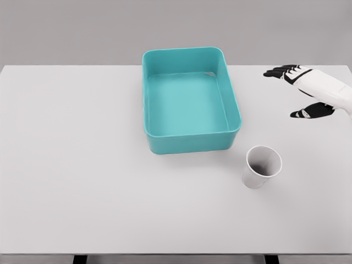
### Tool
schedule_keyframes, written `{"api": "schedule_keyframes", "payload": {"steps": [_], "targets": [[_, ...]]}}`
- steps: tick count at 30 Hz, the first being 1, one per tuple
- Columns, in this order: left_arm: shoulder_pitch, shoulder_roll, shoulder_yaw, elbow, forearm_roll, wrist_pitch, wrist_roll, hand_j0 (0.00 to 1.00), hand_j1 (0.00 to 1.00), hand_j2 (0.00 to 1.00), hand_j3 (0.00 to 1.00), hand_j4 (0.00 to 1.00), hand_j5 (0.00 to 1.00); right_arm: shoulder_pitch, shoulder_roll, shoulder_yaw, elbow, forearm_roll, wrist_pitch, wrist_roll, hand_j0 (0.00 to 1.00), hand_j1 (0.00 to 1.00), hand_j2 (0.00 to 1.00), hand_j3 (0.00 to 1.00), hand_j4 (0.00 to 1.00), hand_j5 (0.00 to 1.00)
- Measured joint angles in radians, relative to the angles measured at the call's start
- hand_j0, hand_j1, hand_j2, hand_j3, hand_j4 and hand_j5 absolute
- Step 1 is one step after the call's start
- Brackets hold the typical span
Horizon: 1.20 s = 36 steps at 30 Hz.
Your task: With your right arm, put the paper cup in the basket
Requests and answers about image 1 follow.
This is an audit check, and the teal plastic basket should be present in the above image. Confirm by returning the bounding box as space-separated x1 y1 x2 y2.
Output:
141 46 243 156

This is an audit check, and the white paper cup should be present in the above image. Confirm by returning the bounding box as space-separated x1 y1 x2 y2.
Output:
241 145 283 190

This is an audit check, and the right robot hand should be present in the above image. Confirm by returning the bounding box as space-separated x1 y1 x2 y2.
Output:
263 64 348 119

